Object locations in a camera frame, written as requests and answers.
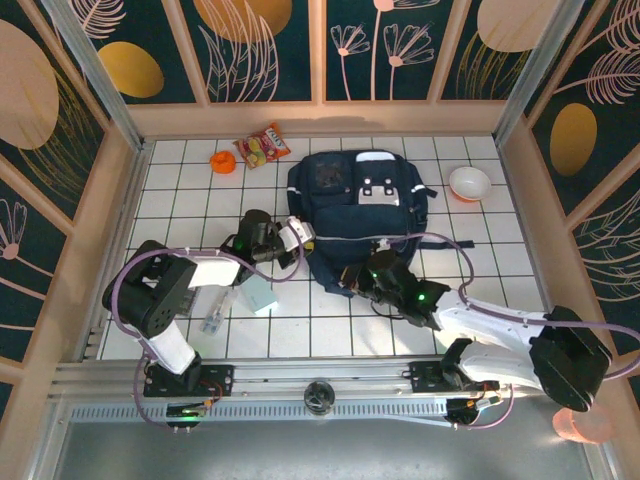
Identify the perforated metal cable duct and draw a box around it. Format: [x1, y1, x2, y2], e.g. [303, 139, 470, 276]
[69, 399, 451, 424]

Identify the orange bowl white inside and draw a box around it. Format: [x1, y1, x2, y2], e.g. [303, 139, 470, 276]
[448, 166, 493, 203]

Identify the black round knob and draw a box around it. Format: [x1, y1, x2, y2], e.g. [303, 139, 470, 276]
[303, 380, 335, 415]

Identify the aluminium side rail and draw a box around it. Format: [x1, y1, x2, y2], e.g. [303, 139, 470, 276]
[79, 142, 151, 362]

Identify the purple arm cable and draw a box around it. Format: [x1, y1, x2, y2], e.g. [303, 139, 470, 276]
[110, 222, 307, 432]
[382, 232, 640, 432]

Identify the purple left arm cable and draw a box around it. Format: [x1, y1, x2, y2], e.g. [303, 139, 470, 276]
[110, 222, 307, 432]

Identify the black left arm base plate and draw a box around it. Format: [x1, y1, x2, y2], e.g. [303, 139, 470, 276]
[143, 364, 236, 399]

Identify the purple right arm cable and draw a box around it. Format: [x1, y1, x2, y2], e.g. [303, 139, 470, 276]
[382, 232, 640, 432]

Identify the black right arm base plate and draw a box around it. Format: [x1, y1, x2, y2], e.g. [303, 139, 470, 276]
[409, 360, 501, 397]

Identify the grey metal shelf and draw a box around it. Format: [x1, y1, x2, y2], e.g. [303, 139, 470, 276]
[49, 419, 606, 480]

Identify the thin black cable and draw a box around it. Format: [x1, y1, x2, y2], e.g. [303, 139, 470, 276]
[368, 298, 419, 322]

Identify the navy blue backpack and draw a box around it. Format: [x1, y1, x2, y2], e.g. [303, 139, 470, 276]
[287, 148, 474, 297]

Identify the pale teal box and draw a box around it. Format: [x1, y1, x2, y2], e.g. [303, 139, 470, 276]
[238, 279, 279, 316]

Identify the aluminium frame post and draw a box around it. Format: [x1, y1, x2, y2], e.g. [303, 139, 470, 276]
[42, 0, 146, 151]
[492, 0, 571, 146]

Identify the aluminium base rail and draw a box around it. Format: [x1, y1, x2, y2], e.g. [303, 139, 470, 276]
[49, 357, 551, 401]

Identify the small orange round object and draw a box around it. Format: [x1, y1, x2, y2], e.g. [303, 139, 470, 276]
[208, 151, 238, 175]

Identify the orange snack bag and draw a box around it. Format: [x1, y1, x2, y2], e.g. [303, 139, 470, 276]
[232, 122, 292, 171]

